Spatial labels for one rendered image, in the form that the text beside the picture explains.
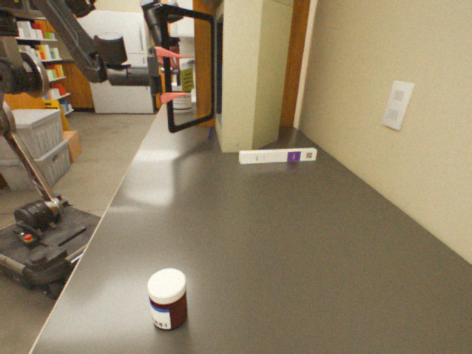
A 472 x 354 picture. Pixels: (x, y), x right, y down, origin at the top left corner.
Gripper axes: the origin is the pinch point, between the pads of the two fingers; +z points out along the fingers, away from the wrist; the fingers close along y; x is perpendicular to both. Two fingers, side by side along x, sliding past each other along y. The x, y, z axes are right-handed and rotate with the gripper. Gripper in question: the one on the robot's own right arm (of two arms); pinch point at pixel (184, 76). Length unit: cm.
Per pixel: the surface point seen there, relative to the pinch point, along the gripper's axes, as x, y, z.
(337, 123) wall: 11, -16, 55
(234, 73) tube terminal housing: 8.9, 0.3, 15.7
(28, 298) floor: 35, -119, -93
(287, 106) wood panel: 46, -17, 48
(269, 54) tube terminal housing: 13.6, 6.0, 27.8
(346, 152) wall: 1, -24, 55
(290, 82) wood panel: 46, -6, 47
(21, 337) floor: 12, -119, -84
